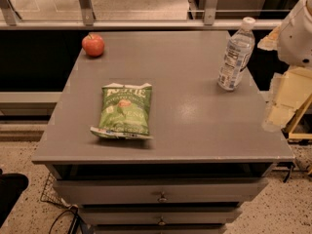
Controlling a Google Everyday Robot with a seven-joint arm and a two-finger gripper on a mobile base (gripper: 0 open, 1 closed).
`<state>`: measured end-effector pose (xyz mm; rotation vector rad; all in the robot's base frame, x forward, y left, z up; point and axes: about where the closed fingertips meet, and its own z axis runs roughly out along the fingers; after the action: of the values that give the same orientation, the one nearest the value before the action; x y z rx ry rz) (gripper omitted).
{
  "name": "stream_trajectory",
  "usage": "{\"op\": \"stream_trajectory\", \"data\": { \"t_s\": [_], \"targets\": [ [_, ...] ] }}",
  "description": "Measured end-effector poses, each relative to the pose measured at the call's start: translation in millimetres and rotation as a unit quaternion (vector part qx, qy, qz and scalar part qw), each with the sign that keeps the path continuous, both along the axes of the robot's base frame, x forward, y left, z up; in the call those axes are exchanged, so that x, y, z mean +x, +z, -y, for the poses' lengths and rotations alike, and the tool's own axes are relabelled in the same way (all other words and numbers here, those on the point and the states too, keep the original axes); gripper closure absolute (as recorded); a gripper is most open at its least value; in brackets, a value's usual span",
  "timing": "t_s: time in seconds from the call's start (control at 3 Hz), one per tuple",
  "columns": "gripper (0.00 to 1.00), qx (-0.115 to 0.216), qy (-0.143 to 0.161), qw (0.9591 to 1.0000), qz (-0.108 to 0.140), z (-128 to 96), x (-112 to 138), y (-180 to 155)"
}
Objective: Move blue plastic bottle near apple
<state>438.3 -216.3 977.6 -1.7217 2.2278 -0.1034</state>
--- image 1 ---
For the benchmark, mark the top metal drawer knob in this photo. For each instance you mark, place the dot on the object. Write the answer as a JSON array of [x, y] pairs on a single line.
[[162, 198]]

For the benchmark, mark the wire mesh basket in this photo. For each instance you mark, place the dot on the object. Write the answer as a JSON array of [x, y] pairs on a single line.
[[49, 194]]

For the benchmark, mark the metal drawer knob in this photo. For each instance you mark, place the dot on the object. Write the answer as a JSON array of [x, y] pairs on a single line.
[[162, 198], [161, 222]]

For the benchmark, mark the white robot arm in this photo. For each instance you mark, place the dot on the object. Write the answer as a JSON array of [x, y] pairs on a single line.
[[292, 41]]

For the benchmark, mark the black object at left edge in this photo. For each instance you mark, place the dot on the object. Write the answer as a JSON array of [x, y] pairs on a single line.
[[11, 187]]

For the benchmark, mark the top grey drawer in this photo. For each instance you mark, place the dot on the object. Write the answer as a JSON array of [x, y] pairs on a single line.
[[147, 191]]

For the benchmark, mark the green chip bag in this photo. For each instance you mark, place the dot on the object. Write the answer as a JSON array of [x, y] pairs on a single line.
[[125, 112]]

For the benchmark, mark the clear plastic water bottle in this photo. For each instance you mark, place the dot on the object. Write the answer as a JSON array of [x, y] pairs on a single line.
[[237, 54]]

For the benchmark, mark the grey drawer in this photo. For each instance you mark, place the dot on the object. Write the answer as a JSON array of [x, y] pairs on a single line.
[[139, 216], [147, 191]]

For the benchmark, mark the grey drawer cabinet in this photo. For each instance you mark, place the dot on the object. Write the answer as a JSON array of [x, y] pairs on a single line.
[[198, 131]]

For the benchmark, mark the metal window railing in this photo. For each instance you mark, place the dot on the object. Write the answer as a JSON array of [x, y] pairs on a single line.
[[140, 14]]

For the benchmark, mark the yellow wooden frame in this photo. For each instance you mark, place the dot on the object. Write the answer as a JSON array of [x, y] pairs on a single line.
[[299, 127]]

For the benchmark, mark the red apple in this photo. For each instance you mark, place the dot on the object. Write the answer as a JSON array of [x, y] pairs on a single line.
[[93, 45]]

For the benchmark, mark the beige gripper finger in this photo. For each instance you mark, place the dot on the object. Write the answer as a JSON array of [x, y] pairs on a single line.
[[286, 94], [269, 42]]

